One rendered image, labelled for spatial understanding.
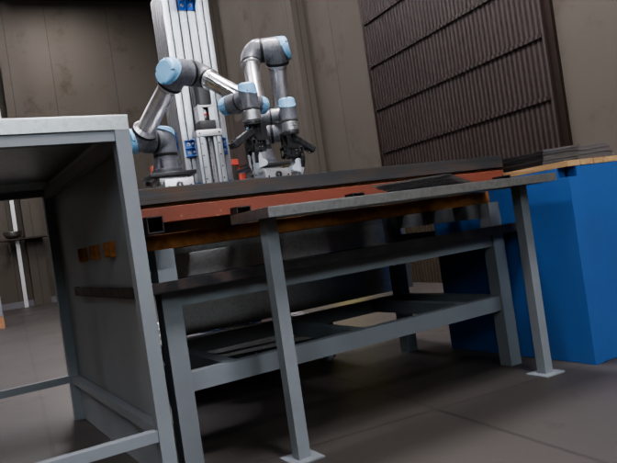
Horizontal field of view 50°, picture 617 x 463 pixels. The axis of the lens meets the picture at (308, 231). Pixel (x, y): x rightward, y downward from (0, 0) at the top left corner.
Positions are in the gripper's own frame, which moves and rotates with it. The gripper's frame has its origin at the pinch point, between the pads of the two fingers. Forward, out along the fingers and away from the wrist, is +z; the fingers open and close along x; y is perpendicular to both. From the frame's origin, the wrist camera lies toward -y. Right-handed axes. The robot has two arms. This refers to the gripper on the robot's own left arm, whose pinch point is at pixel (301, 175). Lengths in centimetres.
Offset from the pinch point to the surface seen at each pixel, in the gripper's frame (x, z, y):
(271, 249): 83, 29, 63
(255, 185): 62, 8, 54
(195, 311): -17, 53, 53
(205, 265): -17, 34, 45
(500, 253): 61, 46, -53
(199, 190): 62, 8, 74
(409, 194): 94, 18, 17
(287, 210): 94, 19, 62
